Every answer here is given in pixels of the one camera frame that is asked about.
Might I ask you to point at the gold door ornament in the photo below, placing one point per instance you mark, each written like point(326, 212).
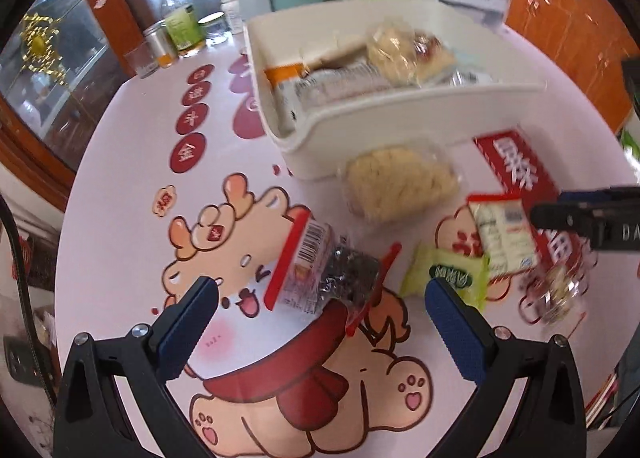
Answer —
point(40, 43)

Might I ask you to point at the clear nut bar packet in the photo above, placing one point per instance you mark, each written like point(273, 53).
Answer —
point(550, 290)

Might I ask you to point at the clear bread packet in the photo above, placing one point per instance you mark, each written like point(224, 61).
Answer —
point(395, 53)

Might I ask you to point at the white plastic bin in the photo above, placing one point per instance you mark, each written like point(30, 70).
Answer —
point(400, 113)

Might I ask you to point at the clear noodle block packet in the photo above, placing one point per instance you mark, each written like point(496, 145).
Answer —
point(395, 183)

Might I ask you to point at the wooden framed glass door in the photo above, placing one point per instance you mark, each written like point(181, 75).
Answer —
point(75, 88)

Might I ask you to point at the plastic bottle with green label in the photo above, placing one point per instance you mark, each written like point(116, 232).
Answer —
point(181, 18)

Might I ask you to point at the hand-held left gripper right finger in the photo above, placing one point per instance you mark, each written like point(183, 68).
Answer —
point(455, 333)

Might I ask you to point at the small white bottle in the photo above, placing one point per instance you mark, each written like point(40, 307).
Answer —
point(233, 12)

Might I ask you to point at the pink printed tablecloth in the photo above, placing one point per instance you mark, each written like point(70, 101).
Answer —
point(200, 188)

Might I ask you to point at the white packet with red edge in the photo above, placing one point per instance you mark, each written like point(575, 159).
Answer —
point(500, 238)

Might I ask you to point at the wooden wall cabinet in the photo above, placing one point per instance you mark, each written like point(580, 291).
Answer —
point(575, 23)

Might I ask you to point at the small glass jar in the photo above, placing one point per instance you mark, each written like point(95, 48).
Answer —
point(215, 27)

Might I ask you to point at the small light green packet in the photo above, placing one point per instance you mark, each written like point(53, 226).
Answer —
point(445, 273)

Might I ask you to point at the clear packet with red edge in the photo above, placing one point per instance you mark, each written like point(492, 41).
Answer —
point(310, 263)

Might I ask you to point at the orange snack packet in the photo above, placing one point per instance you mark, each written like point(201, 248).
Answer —
point(285, 74)

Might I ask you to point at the metal can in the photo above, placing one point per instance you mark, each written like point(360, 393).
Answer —
point(160, 42)

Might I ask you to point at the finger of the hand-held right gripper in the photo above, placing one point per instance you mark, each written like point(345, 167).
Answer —
point(565, 217)
point(587, 196)

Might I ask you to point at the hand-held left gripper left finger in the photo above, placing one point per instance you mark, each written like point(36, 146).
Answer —
point(187, 333)

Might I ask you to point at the drinking glass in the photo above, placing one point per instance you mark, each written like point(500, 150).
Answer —
point(141, 62)

